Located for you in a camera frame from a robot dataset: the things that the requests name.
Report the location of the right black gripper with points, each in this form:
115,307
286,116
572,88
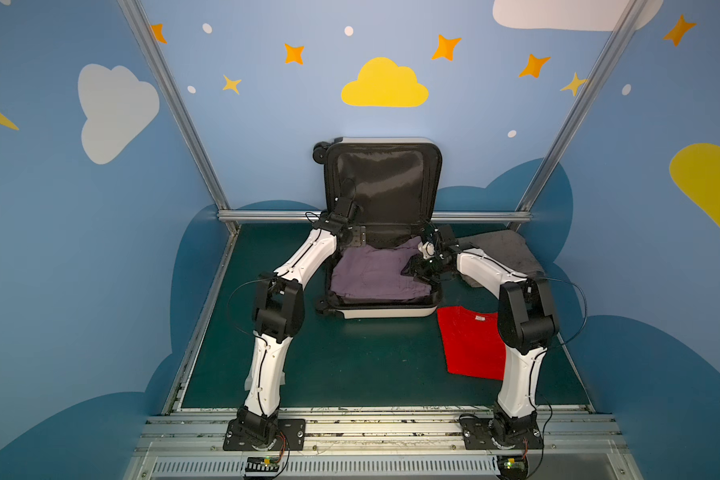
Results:
420,264

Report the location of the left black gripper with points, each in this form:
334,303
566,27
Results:
345,207

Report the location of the purple pants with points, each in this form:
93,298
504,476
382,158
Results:
367,274

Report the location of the grey towel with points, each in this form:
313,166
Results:
504,252

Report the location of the red t-shirt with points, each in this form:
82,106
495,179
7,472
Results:
471,342

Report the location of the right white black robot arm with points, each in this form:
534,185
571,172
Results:
527,321

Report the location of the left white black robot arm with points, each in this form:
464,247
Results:
279,313

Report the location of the white wet wipes pack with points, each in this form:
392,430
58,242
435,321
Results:
248,384

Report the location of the open black white suitcase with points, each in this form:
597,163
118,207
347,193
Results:
397,181

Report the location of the rear aluminium crossbar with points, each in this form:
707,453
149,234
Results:
290,216

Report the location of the right small circuit board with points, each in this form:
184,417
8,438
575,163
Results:
512,468

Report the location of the small circuit board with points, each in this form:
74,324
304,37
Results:
267,466
512,468

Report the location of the left small circuit board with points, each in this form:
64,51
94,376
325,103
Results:
267,466

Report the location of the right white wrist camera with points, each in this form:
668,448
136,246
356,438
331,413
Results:
428,248

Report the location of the left aluminium frame post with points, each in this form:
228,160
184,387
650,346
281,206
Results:
137,20

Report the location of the aluminium frame post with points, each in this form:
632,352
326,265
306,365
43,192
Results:
616,44
137,20

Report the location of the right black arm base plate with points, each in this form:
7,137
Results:
500,433

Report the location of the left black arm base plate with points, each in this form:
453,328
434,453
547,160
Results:
258,434

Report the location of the aluminium front rail frame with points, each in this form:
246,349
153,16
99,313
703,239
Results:
383,443

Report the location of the right aluminium frame post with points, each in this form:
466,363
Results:
616,44

